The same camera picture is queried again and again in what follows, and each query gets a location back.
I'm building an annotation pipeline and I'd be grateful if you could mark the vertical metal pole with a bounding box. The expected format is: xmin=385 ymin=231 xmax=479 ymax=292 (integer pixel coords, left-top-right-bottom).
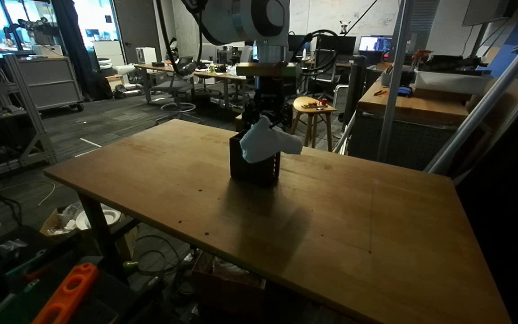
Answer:
xmin=376 ymin=0 xmax=414 ymax=162

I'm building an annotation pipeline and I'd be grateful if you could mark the computer monitor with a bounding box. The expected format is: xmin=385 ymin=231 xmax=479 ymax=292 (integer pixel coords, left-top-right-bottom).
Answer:
xmin=358 ymin=36 xmax=392 ymax=54

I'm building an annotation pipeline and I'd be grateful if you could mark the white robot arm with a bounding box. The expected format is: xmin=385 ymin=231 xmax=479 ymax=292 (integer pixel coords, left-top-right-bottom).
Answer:
xmin=182 ymin=0 xmax=290 ymax=126

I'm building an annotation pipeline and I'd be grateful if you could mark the light grey towel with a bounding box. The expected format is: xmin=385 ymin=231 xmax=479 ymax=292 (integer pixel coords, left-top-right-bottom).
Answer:
xmin=239 ymin=115 xmax=302 ymax=164

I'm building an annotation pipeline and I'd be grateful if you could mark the diagonal metal pole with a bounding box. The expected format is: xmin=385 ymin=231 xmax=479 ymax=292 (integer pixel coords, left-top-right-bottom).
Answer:
xmin=425 ymin=54 xmax=518 ymax=175

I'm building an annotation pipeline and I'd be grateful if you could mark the wooden workbench with drawers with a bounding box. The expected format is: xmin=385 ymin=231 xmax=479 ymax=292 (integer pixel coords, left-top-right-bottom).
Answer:
xmin=347 ymin=81 xmax=468 ymax=169

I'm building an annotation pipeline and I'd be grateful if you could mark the grey metal shelf rack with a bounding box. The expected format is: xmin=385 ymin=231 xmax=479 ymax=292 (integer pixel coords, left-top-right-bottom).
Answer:
xmin=0 ymin=56 xmax=56 ymax=177

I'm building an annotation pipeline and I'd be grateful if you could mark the black perforated box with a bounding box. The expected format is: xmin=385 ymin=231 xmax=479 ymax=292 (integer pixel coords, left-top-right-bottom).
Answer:
xmin=230 ymin=133 xmax=281 ymax=187

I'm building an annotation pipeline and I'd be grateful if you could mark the round wooden stool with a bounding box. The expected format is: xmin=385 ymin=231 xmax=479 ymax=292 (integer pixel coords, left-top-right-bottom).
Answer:
xmin=290 ymin=96 xmax=337 ymax=150

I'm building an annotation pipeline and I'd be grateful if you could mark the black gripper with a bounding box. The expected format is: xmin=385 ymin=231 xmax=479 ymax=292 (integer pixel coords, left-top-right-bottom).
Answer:
xmin=241 ymin=63 xmax=290 ymax=126

